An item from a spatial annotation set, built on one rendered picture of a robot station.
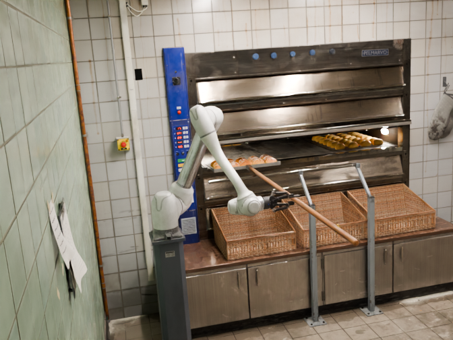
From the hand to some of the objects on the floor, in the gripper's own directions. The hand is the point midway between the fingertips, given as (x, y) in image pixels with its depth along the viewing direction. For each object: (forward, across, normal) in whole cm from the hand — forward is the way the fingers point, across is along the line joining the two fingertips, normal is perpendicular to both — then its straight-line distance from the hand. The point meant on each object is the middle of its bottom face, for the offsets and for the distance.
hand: (294, 199), depth 316 cm
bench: (+46, +119, -87) cm, 154 cm away
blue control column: (-46, +120, -210) cm, 246 cm away
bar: (+28, +119, -66) cm, 139 cm away
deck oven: (+51, +119, -210) cm, 247 cm away
